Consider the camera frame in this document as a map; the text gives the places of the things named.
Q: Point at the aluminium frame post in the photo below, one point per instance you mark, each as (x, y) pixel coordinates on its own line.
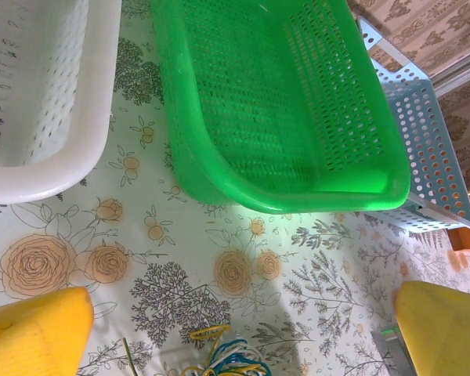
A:
(458, 72)

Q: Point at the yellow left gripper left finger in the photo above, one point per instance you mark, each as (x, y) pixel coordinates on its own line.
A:
(35, 333)

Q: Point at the light blue perforated basket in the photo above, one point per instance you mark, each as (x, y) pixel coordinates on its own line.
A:
(434, 156)

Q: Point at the green perforated plastic basket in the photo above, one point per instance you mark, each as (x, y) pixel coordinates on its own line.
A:
(258, 98)

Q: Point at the white perforated plastic basket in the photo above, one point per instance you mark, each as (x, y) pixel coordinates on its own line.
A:
(82, 156)

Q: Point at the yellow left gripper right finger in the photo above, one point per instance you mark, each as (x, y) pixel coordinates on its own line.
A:
(446, 333)

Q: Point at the floral printed tablecloth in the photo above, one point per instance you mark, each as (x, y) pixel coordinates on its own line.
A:
(180, 254)

